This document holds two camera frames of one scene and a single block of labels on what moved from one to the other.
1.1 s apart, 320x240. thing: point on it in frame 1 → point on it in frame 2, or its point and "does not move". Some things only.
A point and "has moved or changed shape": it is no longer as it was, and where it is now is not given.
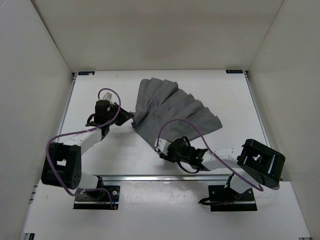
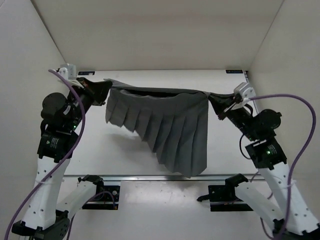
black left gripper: (125, 116) → (102, 88)
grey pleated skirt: (159, 101) has moved or changed shape
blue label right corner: (234, 71) does not move
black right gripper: (168, 157) → (221, 103)
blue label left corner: (85, 73) does not move
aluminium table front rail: (158, 178) does not move
